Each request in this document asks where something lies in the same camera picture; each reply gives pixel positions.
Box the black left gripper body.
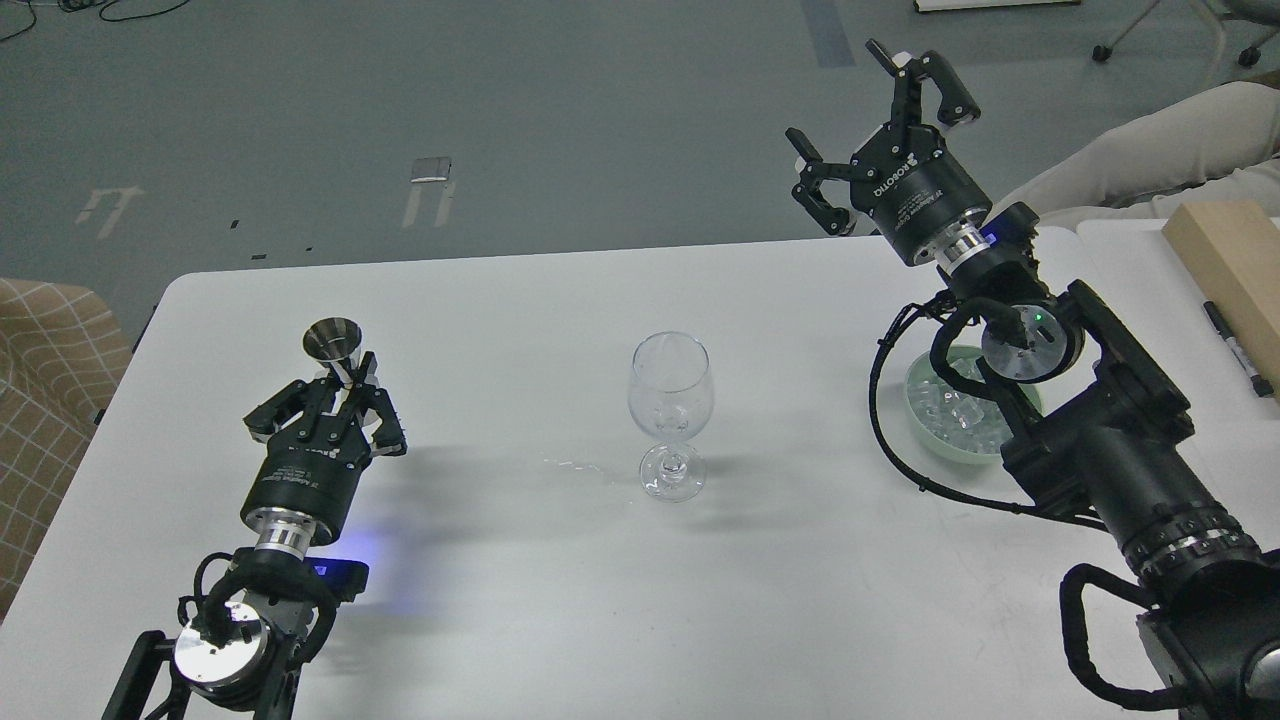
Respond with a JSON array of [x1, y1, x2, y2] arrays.
[[239, 428, 372, 546]]

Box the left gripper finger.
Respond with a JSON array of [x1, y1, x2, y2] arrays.
[[339, 351, 408, 457], [243, 378, 339, 441]]

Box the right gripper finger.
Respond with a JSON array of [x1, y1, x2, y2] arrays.
[[785, 127, 881, 237], [867, 38, 982, 152]]

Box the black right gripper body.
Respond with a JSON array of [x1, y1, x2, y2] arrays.
[[850, 124, 992, 266]]

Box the steel double jigger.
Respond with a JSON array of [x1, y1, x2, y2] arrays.
[[302, 316, 364, 389]]

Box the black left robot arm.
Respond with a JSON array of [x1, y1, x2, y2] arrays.
[[102, 340, 407, 719]]

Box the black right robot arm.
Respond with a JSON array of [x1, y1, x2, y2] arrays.
[[786, 40, 1279, 719]]

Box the clear wine glass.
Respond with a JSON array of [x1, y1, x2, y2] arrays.
[[627, 331, 716, 503]]

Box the green bowl of ice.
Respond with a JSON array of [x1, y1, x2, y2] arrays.
[[902, 354, 1012, 465]]

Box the white board on floor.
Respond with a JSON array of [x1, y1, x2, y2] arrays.
[[911, 0, 1079, 14]]

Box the beige checkered chair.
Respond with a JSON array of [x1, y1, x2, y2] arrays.
[[1, 278, 132, 615]]

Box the person's beige trouser leg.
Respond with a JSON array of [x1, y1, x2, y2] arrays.
[[992, 79, 1279, 231]]

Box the office chair wheeled base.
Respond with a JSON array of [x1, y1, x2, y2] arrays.
[[1091, 1, 1277, 83]]

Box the light wooden block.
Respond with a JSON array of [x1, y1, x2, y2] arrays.
[[1162, 201, 1279, 396]]

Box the black marker pen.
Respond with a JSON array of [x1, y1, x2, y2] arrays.
[[1202, 300, 1275, 398]]

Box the black floor cable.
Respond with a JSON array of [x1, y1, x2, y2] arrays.
[[0, 0, 191, 44]]

